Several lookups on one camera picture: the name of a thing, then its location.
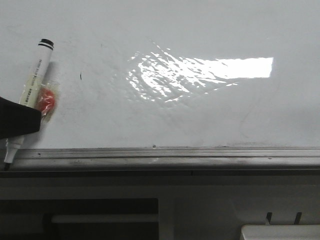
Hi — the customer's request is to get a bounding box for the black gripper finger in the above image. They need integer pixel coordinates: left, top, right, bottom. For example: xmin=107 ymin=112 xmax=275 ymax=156
xmin=0 ymin=97 xmax=42 ymax=140

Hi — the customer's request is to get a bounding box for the white marker with black cap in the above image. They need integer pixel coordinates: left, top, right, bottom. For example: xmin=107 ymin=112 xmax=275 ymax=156
xmin=4 ymin=38 xmax=54 ymax=171

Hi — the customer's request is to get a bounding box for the red magnet taped on marker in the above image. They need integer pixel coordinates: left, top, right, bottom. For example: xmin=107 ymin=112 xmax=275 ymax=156
xmin=35 ymin=82 xmax=60 ymax=122

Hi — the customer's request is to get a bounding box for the white horizontal bar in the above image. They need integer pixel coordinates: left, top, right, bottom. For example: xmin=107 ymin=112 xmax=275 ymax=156
xmin=51 ymin=214 xmax=159 ymax=224

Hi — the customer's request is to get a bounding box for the grey whiteboard stand frame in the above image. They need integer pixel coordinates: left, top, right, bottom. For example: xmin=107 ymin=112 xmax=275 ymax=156
xmin=0 ymin=170 xmax=320 ymax=240

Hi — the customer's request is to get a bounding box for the white whiteboard with aluminium frame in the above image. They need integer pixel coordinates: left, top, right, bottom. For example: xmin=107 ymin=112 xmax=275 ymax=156
xmin=0 ymin=0 xmax=320 ymax=170

